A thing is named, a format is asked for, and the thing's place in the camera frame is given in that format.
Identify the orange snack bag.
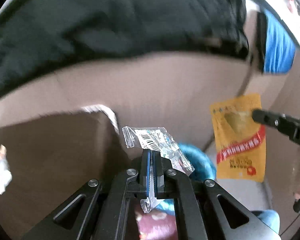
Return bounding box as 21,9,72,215
210,94,266,183

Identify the blue trash bag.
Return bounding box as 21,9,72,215
155,144,217,216

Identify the clear plastic wrapper with barcode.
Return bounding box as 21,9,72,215
122,126,194,213

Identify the black cloth on counter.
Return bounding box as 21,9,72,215
0,0,249,98

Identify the blue hanging towel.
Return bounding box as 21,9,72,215
256,10,296,75

